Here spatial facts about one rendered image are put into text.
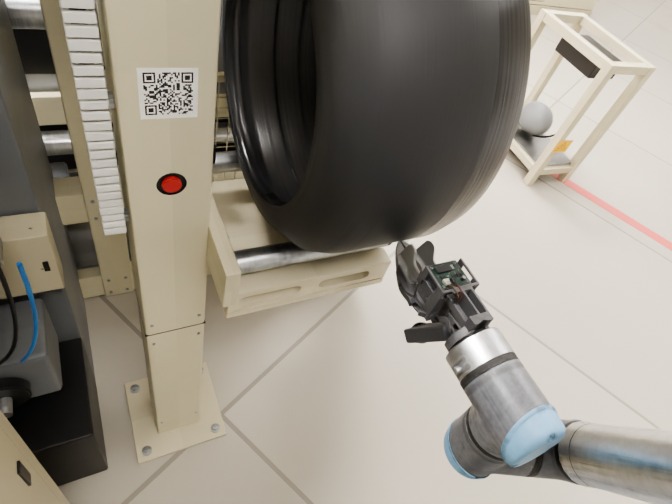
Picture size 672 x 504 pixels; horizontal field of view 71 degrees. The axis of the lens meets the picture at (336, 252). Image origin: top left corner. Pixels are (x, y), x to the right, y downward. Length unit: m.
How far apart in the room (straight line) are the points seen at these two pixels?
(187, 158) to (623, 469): 0.71
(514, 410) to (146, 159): 0.61
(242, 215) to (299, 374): 0.85
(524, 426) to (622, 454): 0.11
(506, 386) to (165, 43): 0.61
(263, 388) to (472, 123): 1.32
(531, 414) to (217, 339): 1.35
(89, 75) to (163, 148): 0.14
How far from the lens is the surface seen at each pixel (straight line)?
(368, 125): 0.58
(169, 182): 0.78
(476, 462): 0.78
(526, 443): 0.67
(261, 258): 0.87
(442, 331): 0.74
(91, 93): 0.69
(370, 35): 0.57
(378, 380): 1.87
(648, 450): 0.68
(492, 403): 0.68
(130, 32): 0.64
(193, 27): 0.65
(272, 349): 1.83
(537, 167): 3.10
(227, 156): 1.07
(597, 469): 0.74
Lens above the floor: 1.59
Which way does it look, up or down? 47 degrees down
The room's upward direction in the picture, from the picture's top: 20 degrees clockwise
